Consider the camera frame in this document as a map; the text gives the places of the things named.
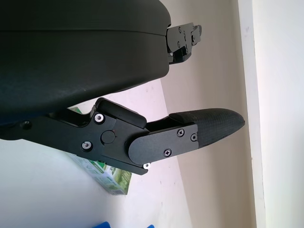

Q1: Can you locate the green drink carton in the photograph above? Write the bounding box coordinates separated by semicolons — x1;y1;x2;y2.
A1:
67;106;133;197

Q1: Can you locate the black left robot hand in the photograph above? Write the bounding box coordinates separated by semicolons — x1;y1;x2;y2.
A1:
0;0;246;177

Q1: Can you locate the blue plastic tray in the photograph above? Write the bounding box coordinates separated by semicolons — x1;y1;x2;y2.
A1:
91;220;156;228

